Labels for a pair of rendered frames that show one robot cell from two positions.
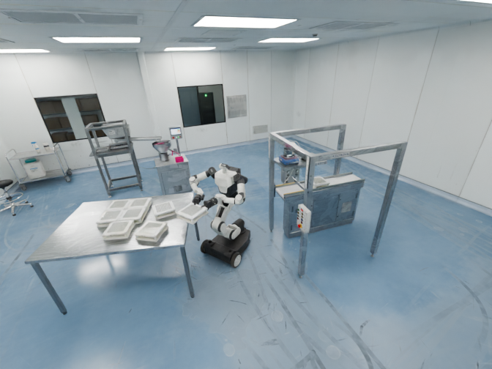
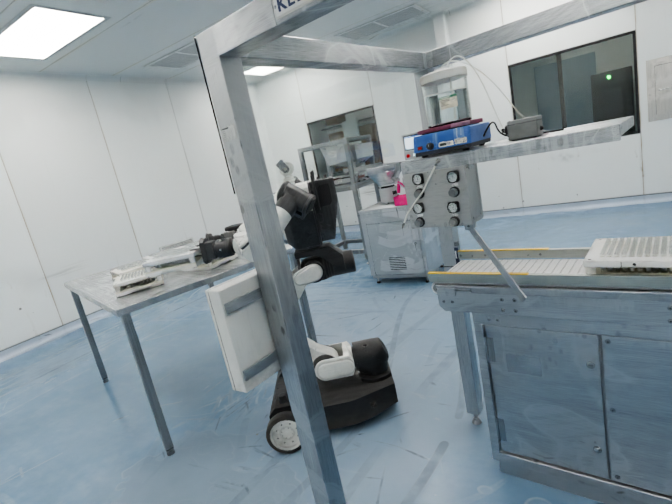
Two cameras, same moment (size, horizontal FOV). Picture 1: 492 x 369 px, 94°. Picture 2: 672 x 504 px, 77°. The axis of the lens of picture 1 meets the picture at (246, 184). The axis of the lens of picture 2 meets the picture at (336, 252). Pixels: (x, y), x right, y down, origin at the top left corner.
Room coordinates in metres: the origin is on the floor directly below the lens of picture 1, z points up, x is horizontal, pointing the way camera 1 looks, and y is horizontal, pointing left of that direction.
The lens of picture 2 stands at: (1.63, -1.55, 1.30)
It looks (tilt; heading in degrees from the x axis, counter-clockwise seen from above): 12 degrees down; 56
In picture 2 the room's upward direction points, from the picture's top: 12 degrees counter-clockwise
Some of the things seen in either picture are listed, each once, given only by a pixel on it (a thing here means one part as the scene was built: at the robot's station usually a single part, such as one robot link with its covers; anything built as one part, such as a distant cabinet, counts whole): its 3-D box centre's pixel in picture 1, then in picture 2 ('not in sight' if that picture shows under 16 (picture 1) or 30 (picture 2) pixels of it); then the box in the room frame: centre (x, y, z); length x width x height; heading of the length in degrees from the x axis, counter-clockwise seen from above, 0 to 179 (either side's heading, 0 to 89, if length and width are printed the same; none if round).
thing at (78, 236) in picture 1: (126, 221); (172, 267); (2.28, 1.45, 0.81); 1.50 x 1.10 x 0.04; 96
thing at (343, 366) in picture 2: (230, 231); (334, 360); (2.66, 0.24, 0.28); 0.21 x 0.20 x 0.13; 146
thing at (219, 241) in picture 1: (230, 237); (331, 377); (2.64, 0.26, 0.19); 0.64 x 0.52 x 0.33; 146
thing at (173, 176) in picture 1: (173, 176); (404, 239); (4.52, 1.54, 0.38); 0.63 x 0.57 x 0.76; 112
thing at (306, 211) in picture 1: (304, 218); (253, 327); (1.98, -0.59, 0.94); 0.17 x 0.06 x 0.26; 16
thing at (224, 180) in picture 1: (228, 180); (308, 209); (2.70, 0.22, 1.09); 0.34 x 0.30 x 0.36; 56
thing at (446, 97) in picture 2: not in sight; (445, 95); (2.83, -0.58, 1.43); 0.15 x 0.15 x 0.19
